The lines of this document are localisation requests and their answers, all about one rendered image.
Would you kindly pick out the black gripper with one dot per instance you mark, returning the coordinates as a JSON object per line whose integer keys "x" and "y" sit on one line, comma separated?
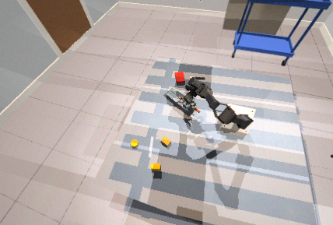
{"x": 189, "y": 96}

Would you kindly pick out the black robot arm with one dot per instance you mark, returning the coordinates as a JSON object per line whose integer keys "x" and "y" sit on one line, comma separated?
{"x": 228, "y": 115}

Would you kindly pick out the red rectangular block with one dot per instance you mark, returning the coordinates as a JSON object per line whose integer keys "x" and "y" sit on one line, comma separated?
{"x": 179, "y": 77}

